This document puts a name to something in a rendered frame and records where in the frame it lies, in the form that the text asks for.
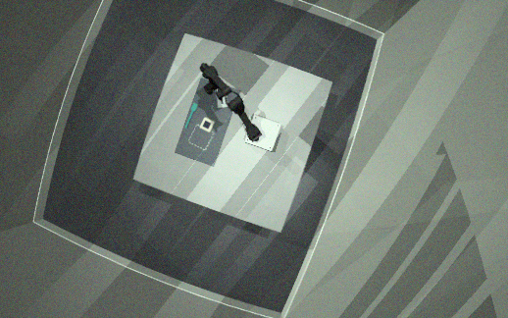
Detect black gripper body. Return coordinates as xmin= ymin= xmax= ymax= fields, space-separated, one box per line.
xmin=211 ymin=84 xmax=225 ymax=99

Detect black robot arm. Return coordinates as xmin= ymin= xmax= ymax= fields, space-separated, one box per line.
xmin=200 ymin=63 xmax=262 ymax=142

